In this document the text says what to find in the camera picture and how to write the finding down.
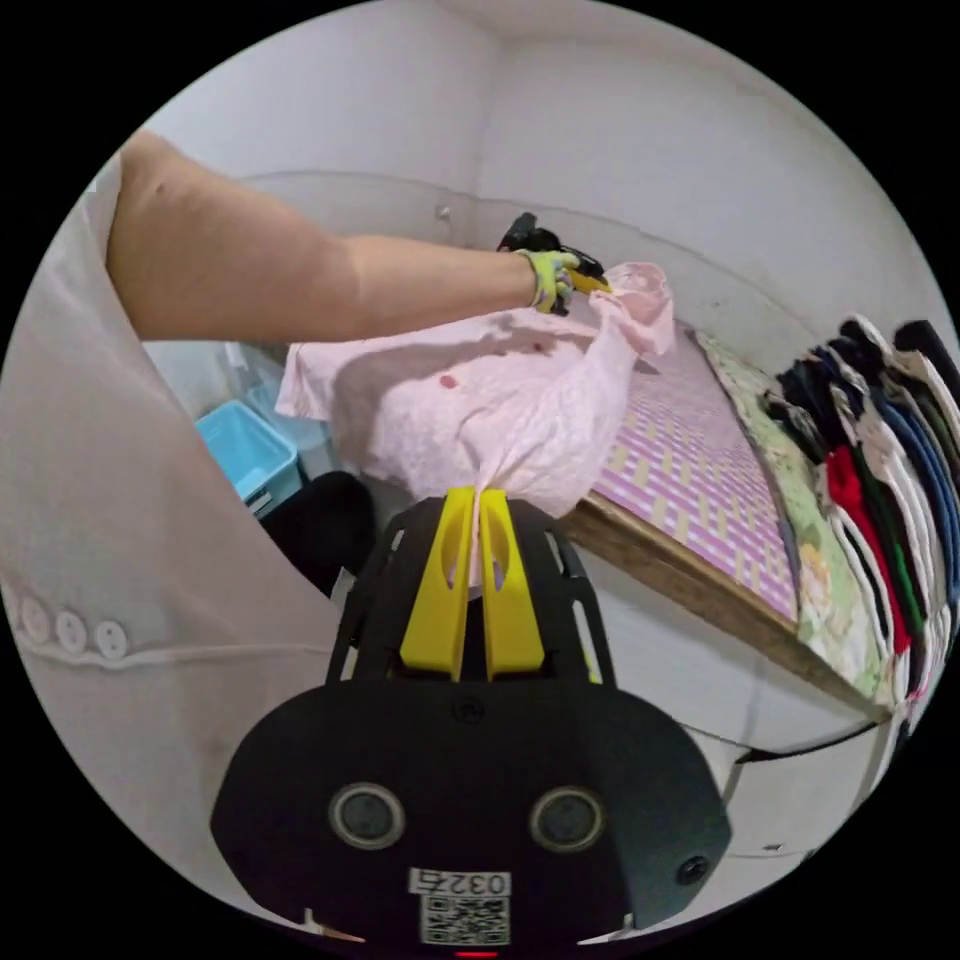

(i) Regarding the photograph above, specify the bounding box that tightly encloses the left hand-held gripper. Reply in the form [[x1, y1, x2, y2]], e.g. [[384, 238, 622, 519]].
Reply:
[[496, 212, 613, 316]]

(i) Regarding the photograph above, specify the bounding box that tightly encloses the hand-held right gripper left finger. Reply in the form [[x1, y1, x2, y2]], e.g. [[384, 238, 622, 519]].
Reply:
[[399, 485, 478, 682]]

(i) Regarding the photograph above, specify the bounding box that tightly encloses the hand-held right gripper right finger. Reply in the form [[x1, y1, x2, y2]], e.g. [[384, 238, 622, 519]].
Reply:
[[478, 487, 546, 682]]

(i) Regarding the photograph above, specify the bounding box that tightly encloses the pink short-sleeve shirt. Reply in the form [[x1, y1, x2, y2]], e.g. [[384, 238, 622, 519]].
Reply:
[[275, 260, 678, 520]]

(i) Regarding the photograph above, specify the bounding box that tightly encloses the person's left forearm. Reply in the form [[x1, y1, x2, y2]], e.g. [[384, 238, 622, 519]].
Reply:
[[104, 128, 538, 345]]

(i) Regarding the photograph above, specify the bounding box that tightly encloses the person's left hand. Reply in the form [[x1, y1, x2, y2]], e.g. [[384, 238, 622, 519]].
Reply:
[[515, 248, 583, 313]]

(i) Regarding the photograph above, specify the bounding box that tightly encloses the bed with checked pink mat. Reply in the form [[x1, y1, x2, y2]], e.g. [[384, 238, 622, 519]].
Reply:
[[558, 318, 894, 710]]

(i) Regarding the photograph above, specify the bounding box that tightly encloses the blue plastic basket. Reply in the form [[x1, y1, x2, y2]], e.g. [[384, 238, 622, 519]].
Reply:
[[194, 399, 303, 519]]

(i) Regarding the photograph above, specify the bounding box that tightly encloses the person's body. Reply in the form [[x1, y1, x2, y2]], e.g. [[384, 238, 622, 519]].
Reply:
[[0, 153, 361, 928]]

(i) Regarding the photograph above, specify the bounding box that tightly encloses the pile of clothes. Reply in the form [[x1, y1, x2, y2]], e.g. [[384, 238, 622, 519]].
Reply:
[[763, 314, 960, 703]]

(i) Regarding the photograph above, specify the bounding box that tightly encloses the black cable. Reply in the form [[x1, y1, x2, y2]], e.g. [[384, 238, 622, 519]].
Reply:
[[678, 718, 892, 765]]

